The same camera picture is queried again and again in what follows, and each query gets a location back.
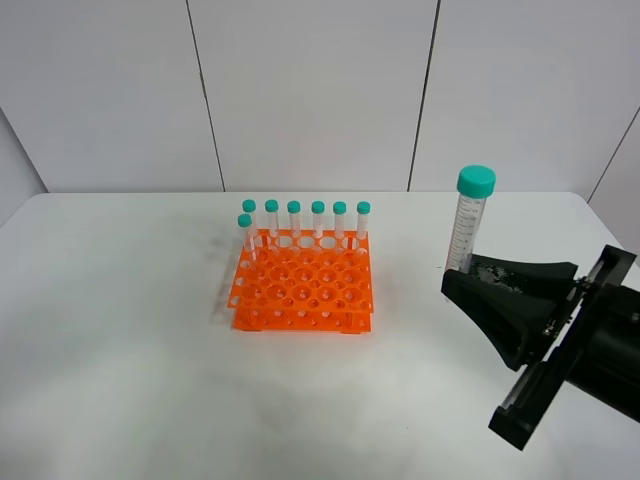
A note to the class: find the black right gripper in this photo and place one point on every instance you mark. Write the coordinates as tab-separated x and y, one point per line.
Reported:
515	304

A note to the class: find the clear tube with teal cap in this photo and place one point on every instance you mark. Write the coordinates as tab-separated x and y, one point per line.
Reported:
475	184

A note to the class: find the racked tube far right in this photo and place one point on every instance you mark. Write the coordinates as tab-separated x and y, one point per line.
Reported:
363	211

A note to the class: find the racked tube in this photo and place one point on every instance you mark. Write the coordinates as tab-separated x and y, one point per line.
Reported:
249	208
294	208
272	209
363	211
318	209
339	211

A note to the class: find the orange test tube rack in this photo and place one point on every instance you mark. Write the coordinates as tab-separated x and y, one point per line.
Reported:
304	284

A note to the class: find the racked tube second row left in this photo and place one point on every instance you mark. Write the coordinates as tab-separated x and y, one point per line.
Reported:
248	248

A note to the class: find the racked tube back left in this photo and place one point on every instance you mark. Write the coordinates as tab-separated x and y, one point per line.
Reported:
249	208

